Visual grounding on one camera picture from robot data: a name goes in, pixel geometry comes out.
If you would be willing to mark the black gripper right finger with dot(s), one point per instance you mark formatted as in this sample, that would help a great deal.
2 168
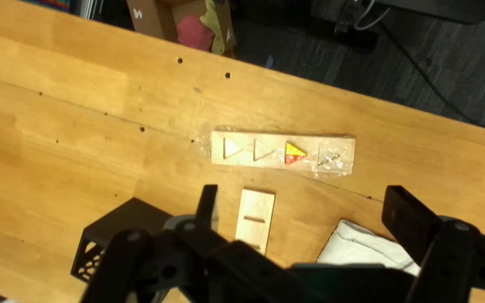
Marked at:
455 264

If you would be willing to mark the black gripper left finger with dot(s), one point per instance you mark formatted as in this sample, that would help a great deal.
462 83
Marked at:
142 264

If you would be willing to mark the white towel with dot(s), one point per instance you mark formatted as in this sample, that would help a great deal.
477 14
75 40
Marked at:
361 247

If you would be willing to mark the wooden slotted board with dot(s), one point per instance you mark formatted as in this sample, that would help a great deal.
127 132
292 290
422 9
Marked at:
255 210

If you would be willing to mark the wooden triangle puzzle board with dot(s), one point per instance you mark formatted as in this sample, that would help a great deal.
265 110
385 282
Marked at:
270 169

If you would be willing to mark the yellow red triangle piece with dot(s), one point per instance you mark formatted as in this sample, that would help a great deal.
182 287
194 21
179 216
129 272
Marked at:
294 152

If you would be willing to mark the brown cardboard box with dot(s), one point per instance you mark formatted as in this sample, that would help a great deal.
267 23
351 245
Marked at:
152 19

